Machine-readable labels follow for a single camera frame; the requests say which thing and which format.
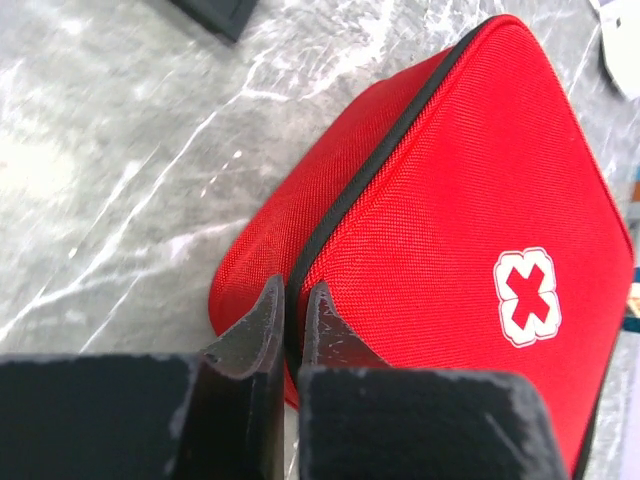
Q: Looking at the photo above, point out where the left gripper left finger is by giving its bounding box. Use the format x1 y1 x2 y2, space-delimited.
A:
1 275 284 479

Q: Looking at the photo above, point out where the red black medicine case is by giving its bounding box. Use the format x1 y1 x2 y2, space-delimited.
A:
209 14 634 478

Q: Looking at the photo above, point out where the black white chessboard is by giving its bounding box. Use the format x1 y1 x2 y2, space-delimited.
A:
172 0 258 43

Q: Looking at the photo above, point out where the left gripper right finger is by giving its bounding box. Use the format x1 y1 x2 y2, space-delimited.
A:
298 283 567 479

